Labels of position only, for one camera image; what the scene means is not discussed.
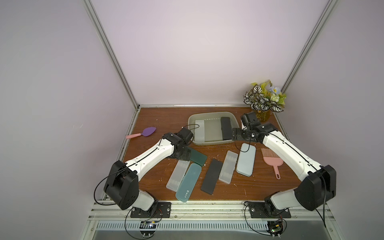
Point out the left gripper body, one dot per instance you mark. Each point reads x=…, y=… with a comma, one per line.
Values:
x=184, y=154

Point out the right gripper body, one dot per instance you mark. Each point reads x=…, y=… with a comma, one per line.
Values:
x=237, y=134

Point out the frosted white case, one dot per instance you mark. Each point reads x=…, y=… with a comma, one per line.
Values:
x=177, y=175
x=228, y=167
x=200, y=131

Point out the teal translucent pencil case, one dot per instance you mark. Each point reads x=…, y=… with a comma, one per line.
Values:
x=188, y=183

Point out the black pencil case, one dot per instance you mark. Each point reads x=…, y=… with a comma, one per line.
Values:
x=226, y=128
x=212, y=177

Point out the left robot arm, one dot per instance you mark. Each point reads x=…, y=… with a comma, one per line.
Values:
x=122, y=183

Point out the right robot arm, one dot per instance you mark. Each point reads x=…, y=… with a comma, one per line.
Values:
x=318, y=182

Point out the dark green pencil case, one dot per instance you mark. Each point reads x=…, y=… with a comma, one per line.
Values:
x=197, y=157

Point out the light blue pencil case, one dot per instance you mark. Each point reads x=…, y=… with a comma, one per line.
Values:
x=246, y=160

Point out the grey-green plastic storage box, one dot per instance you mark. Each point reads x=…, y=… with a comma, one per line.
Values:
x=213, y=132

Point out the pink comb brush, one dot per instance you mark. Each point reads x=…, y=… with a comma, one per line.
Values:
x=272, y=159

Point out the artificial plant in amber vase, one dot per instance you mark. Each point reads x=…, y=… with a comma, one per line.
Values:
x=265, y=99

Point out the purple and pink toy shovel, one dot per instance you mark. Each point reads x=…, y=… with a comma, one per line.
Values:
x=146, y=132

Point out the left circuit board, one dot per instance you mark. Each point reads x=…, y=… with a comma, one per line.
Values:
x=148, y=229

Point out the circuit board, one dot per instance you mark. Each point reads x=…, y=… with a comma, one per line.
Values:
x=148, y=229
x=275, y=228

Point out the right circuit board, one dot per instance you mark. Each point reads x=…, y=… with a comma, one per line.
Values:
x=275, y=228

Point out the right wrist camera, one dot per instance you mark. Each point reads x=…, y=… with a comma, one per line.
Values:
x=250, y=120

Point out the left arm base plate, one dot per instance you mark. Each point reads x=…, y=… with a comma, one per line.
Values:
x=158, y=210

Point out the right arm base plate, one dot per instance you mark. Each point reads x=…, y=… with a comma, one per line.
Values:
x=262, y=210

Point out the aluminium front rail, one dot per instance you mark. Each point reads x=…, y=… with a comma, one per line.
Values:
x=204, y=210

